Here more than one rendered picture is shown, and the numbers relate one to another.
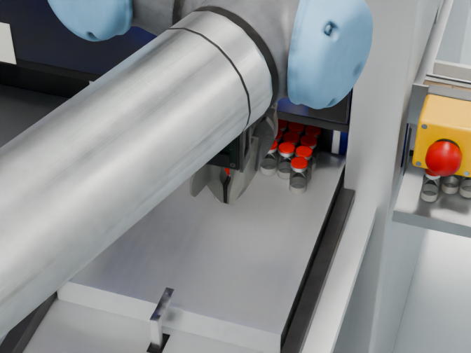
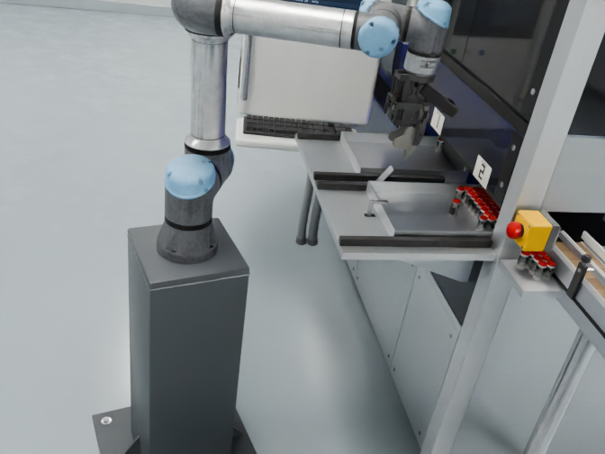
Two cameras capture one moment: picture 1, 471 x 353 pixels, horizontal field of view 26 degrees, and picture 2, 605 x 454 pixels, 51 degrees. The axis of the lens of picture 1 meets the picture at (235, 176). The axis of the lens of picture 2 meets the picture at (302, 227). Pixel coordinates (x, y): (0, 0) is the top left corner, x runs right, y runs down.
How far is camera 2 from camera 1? 110 cm
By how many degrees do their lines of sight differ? 47
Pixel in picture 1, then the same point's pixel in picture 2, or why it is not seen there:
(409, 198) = (511, 262)
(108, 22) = not seen: hidden behind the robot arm
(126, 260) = (397, 200)
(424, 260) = not seen: outside the picture
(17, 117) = (435, 164)
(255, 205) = (457, 222)
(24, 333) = (343, 184)
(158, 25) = not seen: hidden behind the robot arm
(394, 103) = (516, 198)
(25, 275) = (256, 15)
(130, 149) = (299, 13)
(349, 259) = (457, 251)
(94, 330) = (361, 201)
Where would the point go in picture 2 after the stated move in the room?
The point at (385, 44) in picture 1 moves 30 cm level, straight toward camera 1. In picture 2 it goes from (522, 166) to (407, 169)
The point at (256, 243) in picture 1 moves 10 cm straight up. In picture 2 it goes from (438, 226) to (447, 194)
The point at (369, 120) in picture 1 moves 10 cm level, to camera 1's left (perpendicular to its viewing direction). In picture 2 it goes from (507, 204) to (480, 186)
